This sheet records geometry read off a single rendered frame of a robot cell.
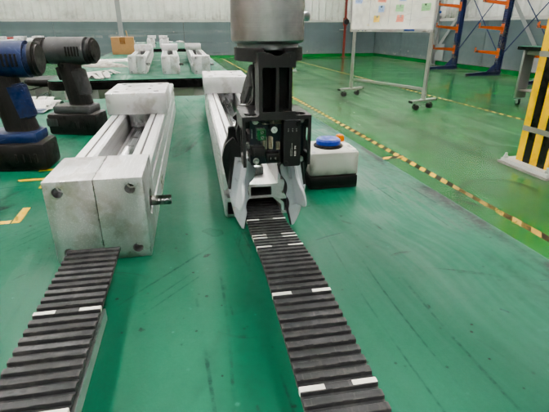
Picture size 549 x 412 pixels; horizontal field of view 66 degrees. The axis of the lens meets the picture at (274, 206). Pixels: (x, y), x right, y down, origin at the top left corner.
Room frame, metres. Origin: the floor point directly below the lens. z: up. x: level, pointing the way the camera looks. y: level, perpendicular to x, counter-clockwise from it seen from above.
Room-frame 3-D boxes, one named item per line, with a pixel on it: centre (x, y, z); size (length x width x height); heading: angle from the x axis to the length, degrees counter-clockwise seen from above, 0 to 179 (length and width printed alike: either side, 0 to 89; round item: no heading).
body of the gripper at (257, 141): (0.46, 0.01, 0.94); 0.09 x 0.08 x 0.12; 11
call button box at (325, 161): (0.67, -0.08, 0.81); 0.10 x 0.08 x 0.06; 100
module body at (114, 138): (0.89, 0.28, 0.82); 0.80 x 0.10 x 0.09; 10
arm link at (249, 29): (0.47, 0.00, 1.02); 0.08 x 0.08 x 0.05
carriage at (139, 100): (0.89, 0.28, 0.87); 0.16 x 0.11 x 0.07; 10
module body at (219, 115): (0.93, 0.09, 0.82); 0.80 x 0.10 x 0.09; 10
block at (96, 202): (0.46, 0.18, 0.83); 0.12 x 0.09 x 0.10; 100
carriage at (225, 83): (1.17, 0.14, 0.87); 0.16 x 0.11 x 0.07; 10
